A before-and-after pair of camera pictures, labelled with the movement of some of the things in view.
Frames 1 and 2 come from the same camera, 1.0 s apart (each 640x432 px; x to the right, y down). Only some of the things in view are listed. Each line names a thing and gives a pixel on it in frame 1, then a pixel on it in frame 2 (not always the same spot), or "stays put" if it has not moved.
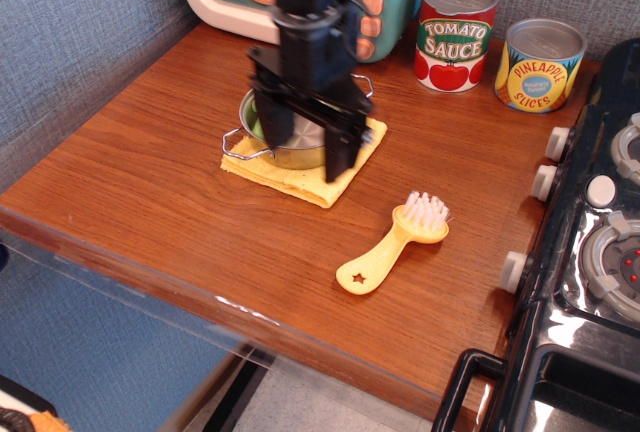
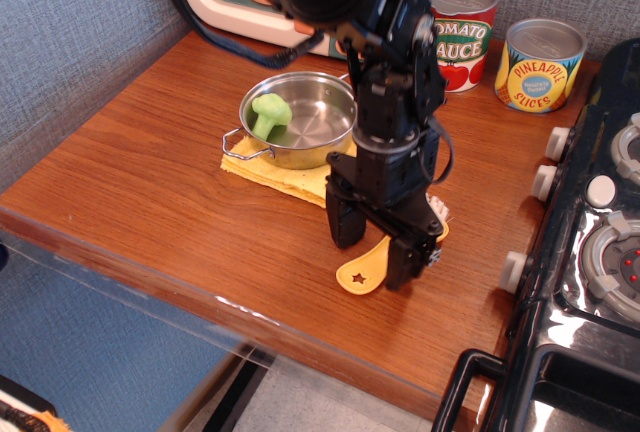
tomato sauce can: (455, 30) stays put
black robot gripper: (313, 64) -> (391, 176)
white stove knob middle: (544, 181) stays put
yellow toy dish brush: (423, 218) stays put
